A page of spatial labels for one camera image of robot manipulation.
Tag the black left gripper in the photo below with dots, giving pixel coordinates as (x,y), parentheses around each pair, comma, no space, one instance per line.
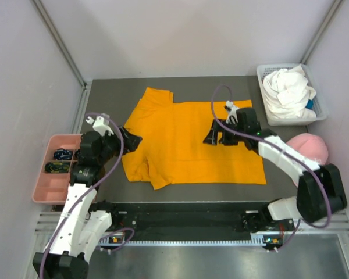
(130,146)

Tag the pink divided tray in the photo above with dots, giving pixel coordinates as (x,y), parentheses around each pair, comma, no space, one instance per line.
(51,189)

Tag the yellow patterned rolled sock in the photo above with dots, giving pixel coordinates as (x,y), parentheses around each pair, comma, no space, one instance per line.
(57,167)

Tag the pink baseball cap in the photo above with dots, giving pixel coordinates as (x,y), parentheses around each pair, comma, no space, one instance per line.
(311,146)

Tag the aluminium frame post right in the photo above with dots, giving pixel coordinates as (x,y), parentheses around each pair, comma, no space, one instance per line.
(319,33)

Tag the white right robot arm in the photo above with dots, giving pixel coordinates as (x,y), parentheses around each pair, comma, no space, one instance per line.
(320,191)

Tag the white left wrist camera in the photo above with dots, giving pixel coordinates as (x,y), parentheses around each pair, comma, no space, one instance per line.
(100,124)

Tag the aluminium frame post left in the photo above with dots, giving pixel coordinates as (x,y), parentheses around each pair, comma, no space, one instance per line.
(57,38)

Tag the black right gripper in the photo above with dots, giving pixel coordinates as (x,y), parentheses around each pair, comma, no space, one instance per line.
(212,137)

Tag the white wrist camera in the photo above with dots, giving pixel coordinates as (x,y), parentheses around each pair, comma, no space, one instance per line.
(100,124)
(231,109)

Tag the aluminium frame post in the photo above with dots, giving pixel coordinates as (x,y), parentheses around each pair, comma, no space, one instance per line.
(57,38)
(319,33)

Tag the white crumpled t shirt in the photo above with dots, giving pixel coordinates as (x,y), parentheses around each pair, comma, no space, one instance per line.
(287,94)

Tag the white plastic basket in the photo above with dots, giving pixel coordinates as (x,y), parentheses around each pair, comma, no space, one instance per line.
(319,105)

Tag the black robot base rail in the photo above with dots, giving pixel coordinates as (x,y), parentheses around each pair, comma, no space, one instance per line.
(189,221)

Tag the blue item in basket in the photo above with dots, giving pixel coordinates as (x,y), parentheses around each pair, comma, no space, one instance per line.
(310,104)

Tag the orange t shirt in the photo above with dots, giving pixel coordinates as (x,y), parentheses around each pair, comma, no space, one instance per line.
(172,150)

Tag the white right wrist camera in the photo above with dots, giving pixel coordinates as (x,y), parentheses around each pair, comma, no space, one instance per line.
(231,109)

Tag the dark rolled sock upper left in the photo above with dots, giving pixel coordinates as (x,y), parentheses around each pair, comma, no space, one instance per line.
(63,154)

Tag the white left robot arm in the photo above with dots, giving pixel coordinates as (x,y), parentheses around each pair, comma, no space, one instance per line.
(84,221)

